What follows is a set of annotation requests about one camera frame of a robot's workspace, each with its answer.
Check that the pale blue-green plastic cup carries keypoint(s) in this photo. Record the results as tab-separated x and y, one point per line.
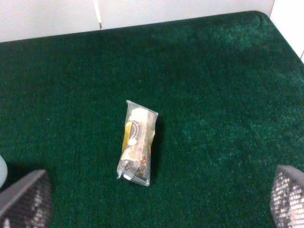
3	171

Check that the right gripper black textured right finger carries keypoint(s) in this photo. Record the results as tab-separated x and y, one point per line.
287	197

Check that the right gripper black textured left finger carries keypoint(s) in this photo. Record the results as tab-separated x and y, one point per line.
28	202

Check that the clear wrapped snack packet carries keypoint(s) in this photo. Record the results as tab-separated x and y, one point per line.
139	131

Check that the dark green felt mat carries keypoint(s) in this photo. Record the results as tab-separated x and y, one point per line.
172	125

